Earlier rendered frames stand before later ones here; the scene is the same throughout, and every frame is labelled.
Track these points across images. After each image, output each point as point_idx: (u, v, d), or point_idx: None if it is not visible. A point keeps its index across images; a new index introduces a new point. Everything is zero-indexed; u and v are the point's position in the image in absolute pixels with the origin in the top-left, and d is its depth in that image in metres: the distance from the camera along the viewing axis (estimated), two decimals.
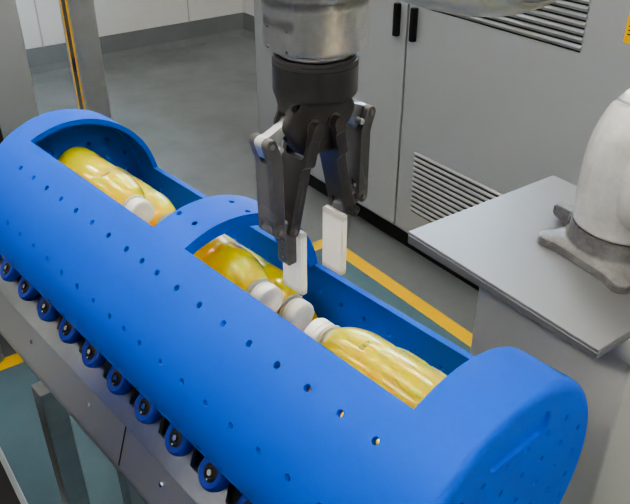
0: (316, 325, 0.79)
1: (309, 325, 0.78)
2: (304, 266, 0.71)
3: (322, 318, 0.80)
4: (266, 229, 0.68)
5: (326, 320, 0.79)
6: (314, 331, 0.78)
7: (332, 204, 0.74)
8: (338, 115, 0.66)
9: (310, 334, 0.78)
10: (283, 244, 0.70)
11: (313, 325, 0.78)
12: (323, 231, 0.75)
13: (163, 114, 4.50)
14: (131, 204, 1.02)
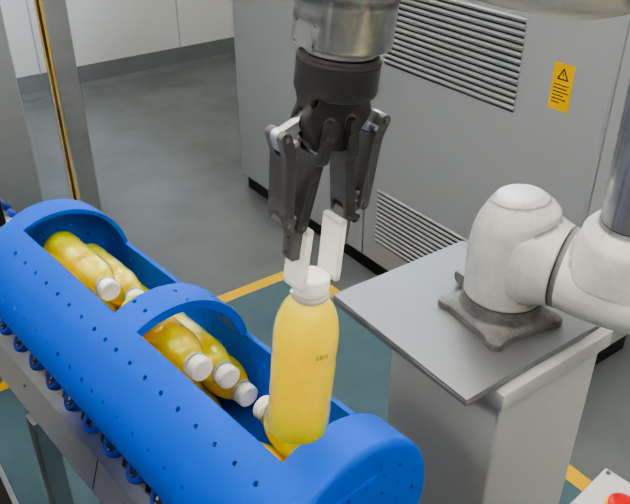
0: (319, 278, 0.75)
1: (314, 286, 0.73)
2: (306, 264, 0.71)
3: (328, 277, 0.75)
4: (275, 221, 0.68)
5: (328, 286, 0.75)
6: (311, 295, 0.74)
7: (333, 209, 0.74)
8: (355, 117, 0.66)
9: (306, 292, 0.74)
10: (289, 239, 0.70)
11: (316, 289, 0.74)
12: (321, 235, 0.75)
13: (153, 141, 4.77)
14: (102, 284, 1.29)
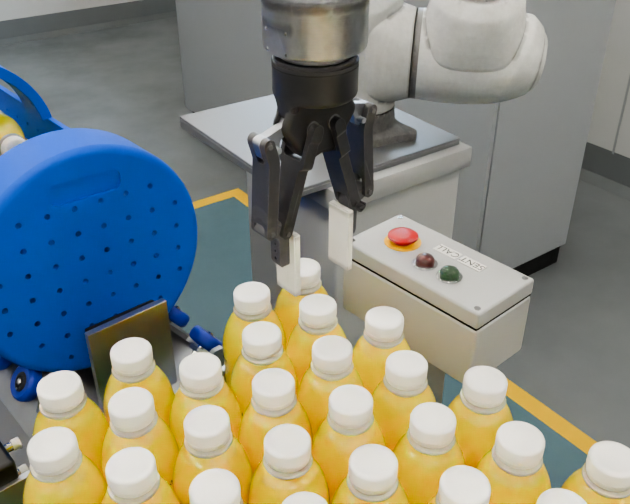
0: (325, 307, 0.76)
1: (321, 316, 0.75)
2: (297, 268, 0.71)
3: (334, 305, 0.76)
4: (258, 231, 0.67)
5: (335, 314, 0.76)
6: (319, 324, 0.75)
7: (338, 199, 0.74)
8: (338, 117, 0.65)
9: (314, 323, 0.75)
10: (276, 246, 0.69)
11: (323, 319, 0.75)
12: (329, 226, 0.76)
13: (102, 83, 4.68)
14: None
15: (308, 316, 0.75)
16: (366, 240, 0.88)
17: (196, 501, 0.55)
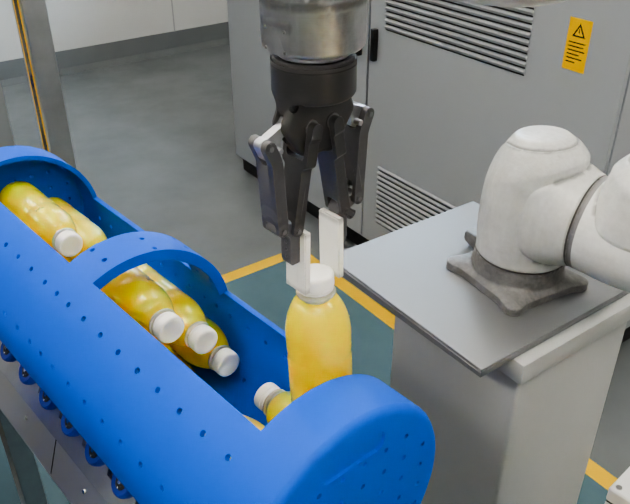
0: None
1: None
2: (307, 266, 0.71)
3: None
4: (270, 228, 0.68)
5: None
6: None
7: (328, 207, 0.73)
8: (337, 115, 0.66)
9: None
10: (287, 244, 0.70)
11: None
12: (320, 234, 0.75)
13: (145, 124, 4.60)
14: (60, 237, 1.12)
15: None
16: None
17: None
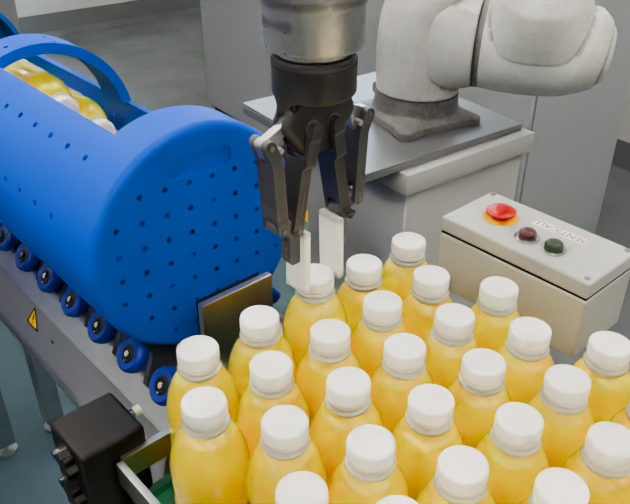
0: (440, 277, 0.78)
1: (437, 286, 0.77)
2: (307, 266, 0.71)
3: (448, 275, 0.78)
4: (270, 228, 0.68)
5: (449, 284, 0.78)
6: (434, 294, 0.77)
7: (328, 207, 0.73)
8: (338, 115, 0.66)
9: (429, 292, 0.77)
10: (287, 243, 0.70)
11: (439, 289, 0.77)
12: (320, 234, 0.75)
13: (122, 79, 4.69)
14: None
15: (424, 286, 0.77)
16: (464, 216, 0.89)
17: (357, 454, 0.57)
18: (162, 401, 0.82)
